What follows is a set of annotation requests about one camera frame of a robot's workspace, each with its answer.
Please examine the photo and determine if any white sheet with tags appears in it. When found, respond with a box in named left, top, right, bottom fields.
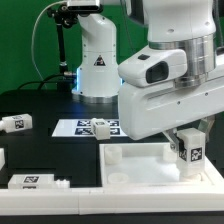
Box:
left=52, top=119, right=125, bottom=137

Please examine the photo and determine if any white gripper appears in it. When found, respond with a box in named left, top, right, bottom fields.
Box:
left=118, top=77, right=224, bottom=151

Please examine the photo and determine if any white block left edge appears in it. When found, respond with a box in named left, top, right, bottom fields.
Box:
left=0, top=148, right=5, bottom=170

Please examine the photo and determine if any white square tabletop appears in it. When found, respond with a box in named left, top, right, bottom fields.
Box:
left=99, top=143, right=224, bottom=187

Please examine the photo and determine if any black camera stand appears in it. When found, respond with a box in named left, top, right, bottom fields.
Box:
left=47, top=3, right=77, bottom=92

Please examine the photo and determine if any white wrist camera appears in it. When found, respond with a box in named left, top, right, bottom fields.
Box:
left=118, top=47, right=187, bottom=87

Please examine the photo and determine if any white L-shaped obstacle wall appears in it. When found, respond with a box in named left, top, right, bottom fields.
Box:
left=0, top=187, right=224, bottom=216

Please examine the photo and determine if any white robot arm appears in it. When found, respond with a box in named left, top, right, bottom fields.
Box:
left=73, top=0, right=224, bottom=141

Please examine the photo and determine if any grey cable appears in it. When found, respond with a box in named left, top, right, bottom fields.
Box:
left=31, top=0, right=68, bottom=81

